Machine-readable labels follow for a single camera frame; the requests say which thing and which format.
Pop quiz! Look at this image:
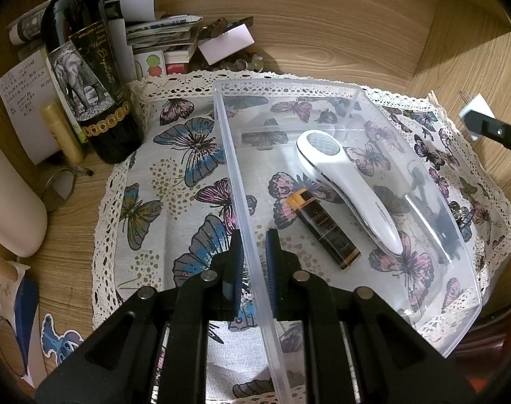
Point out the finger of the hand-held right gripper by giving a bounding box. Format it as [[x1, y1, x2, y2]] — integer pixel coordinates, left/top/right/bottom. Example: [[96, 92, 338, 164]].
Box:
[[459, 109, 511, 155]]

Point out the green and red sticker sheet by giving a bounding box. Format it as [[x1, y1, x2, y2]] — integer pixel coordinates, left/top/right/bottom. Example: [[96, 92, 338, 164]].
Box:
[[133, 50, 166, 81]]

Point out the pink sticky note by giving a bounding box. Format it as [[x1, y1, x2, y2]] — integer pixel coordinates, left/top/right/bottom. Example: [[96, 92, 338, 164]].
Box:
[[197, 24, 255, 65]]

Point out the pale yellow lip balm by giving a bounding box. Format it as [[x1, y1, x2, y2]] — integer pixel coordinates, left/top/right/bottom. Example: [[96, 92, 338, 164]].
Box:
[[40, 102, 86, 165]]

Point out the butterfly print lace cloth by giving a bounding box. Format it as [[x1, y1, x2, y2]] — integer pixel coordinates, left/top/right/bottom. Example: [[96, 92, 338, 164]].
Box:
[[91, 69, 511, 404]]

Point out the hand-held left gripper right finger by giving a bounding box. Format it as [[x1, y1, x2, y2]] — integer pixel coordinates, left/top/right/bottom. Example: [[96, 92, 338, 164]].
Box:
[[266, 229, 477, 404]]

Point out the pile of folded papers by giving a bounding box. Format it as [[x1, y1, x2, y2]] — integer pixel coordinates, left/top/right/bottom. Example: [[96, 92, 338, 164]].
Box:
[[7, 0, 204, 57]]

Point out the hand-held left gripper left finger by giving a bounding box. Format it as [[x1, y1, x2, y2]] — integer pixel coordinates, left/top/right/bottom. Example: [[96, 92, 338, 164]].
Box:
[[36, 230, 245, 404]]

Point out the handwritten white note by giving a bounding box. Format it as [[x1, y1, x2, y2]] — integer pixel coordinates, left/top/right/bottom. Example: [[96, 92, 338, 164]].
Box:
[[0, 48, 68, 166]]

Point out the blue and white booklet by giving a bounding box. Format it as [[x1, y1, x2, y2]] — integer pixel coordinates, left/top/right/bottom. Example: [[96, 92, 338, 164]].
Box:
[[0, 261, 40, 378]]

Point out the white plastic bottle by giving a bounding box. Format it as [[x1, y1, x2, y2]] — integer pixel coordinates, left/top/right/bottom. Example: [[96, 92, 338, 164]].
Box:
[[0, 132, 48, 258]]

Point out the blue cartoon sticker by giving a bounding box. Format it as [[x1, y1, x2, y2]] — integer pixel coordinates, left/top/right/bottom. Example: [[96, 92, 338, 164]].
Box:
[[41, 313, 84, 366]]

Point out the dark wine bottle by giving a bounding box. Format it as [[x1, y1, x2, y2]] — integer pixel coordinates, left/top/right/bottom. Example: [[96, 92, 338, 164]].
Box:
[[41, 0, 146, 165]]

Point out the white handheld lint remover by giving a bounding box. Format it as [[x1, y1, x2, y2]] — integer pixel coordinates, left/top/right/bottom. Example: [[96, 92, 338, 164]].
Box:
[[295, 130, 404, 256]]

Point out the clear plastic container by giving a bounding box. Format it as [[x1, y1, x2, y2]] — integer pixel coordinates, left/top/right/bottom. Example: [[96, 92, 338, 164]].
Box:
[[212, 78, 483, 404]]

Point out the stack of small cards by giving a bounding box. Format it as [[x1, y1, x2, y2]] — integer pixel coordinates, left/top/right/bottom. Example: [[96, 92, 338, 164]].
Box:
[[165, 45, 196, 75]]

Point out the small white card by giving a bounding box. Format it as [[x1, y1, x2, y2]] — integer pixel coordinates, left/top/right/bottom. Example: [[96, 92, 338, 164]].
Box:
[[458, 94, 494, 141]]

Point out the black and gold tube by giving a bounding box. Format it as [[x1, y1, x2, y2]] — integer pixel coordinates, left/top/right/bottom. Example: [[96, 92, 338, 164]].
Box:
[[286, 190, 362, 269]]

